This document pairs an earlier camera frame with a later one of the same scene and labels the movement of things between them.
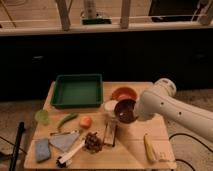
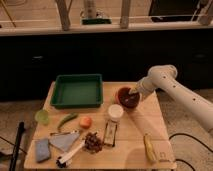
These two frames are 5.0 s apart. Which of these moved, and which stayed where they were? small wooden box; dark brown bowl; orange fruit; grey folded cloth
Moved: dark brown bowl
Stayed: small wooden box; orange fruit; grey folded cloth
